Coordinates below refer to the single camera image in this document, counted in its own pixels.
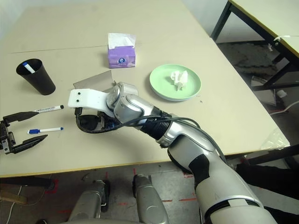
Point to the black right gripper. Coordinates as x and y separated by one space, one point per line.
104 118

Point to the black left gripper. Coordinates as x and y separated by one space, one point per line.
5 140

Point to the black sunglasses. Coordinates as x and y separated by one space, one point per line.
90 122

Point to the white marker blue clip cap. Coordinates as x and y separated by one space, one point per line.
46 130

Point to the whiteboard marker black cap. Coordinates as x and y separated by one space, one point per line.
50 109

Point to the grey glasses case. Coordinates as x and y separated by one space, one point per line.
93 80

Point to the green plate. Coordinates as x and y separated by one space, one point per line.
163 81

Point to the white tissue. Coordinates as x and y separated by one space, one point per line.
178 79

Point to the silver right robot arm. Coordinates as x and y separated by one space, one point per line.
210 168

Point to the black plastic cup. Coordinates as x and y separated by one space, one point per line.
42 81

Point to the white marker blue end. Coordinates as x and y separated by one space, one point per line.
29 68

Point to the purple tissue box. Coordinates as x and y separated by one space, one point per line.
121 57

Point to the wooden plank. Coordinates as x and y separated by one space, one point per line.
12 198

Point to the grey robot left leg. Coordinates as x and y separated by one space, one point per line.
88 203

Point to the grey robot leg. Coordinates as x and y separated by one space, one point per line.
149 203
88 203

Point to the grey robot right leg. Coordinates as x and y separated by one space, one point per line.
149 203

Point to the light grey robot waist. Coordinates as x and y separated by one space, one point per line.
98 221

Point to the black table leg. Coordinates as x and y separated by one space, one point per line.
268 152

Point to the clear plastic bag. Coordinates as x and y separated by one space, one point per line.
276 141

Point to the bystander leg black trousers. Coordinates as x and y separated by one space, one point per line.
285 215
268 179

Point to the side table with black legs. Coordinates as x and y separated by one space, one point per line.
264 16

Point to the white tie on side table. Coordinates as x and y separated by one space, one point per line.
279 38

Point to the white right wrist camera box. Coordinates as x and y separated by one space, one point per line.
86 99

